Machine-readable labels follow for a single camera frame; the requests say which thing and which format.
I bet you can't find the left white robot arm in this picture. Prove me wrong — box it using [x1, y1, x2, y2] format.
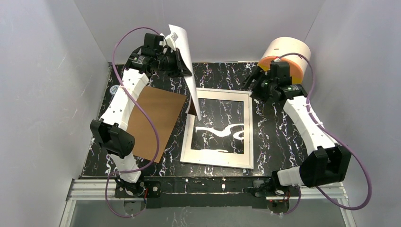
[90, 26, 201, 183]

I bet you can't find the autumn forest photo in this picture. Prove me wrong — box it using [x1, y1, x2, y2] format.
[168, 24, 201, 120]

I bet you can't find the aluminium rail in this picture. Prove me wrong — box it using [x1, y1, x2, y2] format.
[59, 177, 356, 227]

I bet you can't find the clear acrylic frame sheet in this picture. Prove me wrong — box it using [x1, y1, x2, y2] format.
[191, 99, 244, 155]

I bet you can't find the white cylindrical drawer unit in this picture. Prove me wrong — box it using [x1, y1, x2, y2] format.
[257, 37, 311, 84]

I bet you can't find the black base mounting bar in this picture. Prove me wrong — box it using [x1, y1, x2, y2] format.
[114, 177, 299, 210]

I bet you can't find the white picture frame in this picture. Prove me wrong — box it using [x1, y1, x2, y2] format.
[180, 88, 254, 169]

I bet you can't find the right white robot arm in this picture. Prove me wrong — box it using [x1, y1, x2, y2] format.
[243, 61, 351, 189]

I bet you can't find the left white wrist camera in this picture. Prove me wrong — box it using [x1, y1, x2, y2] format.
[160, 32, 178, 53]

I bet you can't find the small blue lidded jar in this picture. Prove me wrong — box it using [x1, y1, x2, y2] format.
[109, 85, 120, 98]

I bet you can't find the brown frame backing board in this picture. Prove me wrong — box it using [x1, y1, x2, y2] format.
[126, 87, 187, 163]

